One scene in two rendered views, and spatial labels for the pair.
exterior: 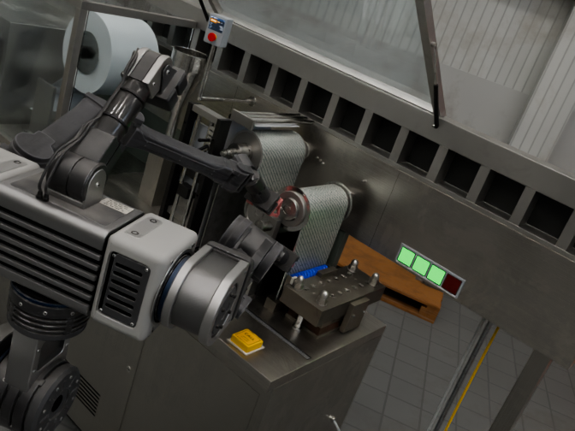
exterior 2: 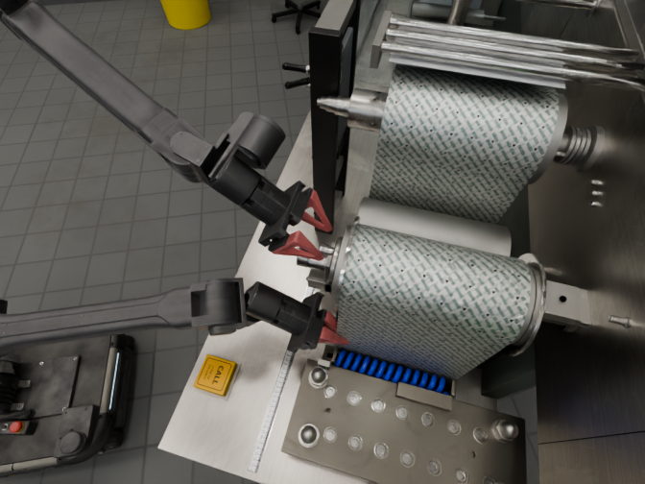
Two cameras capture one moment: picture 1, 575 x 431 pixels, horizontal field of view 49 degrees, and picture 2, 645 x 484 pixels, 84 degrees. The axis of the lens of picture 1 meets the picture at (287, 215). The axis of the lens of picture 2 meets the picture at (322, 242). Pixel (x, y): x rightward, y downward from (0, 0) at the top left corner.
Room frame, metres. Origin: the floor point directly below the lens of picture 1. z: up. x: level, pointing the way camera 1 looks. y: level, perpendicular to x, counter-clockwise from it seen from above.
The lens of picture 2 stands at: (1.79, -0.25, 1.73)
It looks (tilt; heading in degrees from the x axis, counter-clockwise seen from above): 58 degrees down; 72
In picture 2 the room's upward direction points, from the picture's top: straight up
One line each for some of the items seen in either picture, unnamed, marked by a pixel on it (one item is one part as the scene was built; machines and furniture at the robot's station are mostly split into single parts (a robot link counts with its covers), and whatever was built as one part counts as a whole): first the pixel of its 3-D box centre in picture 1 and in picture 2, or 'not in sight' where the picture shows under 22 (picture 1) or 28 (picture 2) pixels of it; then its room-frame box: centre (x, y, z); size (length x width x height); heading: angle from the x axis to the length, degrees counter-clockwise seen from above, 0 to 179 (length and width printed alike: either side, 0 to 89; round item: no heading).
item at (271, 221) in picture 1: (257, 257); (324, 290); (1.89, 0.05, 1.05); 0.06 x 0.05 x 0.31; 147
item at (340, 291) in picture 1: (334, 292); (402, 436); (1.95, -0.24, 1.00); 0.40 x 0.16 x 0.06; 147
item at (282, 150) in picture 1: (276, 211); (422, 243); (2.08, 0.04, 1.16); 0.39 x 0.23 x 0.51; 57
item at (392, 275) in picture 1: (380, 257); not in sight; (4.46, -0.77, 0.16); 1.09 x 0.76 x 0.31; 81
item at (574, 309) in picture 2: not in sight; (564, 302); (2.16, -0.16, 1.28); 0.06 x 0.05 x 0.02; 147
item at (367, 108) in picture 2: (240, 152); (369, 110); (2.02, 0.22, 1.34); 0.06 x 0.06 x 0.06; 57
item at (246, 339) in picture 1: (246, 340); (216, 375); (1.62, -0.01, 0.91); 0.07 x 0.07 x 0.02; 57
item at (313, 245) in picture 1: (312, 249); (402, 349); (1.98, -0.12, 1.11); 0.23 x 0.01 x 0.18; 147
